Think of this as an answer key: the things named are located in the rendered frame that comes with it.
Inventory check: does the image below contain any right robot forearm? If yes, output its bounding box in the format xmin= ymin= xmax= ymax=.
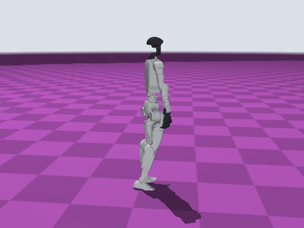
xmin=160 ymin=84 xmax=171 ymax=113

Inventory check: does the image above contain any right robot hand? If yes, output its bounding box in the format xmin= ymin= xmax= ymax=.
xmin=160 ymin=108 xmax=172 ymax=129

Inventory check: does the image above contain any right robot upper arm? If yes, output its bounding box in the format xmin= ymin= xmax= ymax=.
xmin=152 ymin=61 xmax=166 ymax=91

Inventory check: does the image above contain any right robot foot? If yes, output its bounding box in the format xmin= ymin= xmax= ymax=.
xmin=133 ymin=180 xmax=155 ymax=190

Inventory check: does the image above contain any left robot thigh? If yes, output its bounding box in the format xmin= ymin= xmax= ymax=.
xmin=141 ymin=107 xmax=155 ymax=150

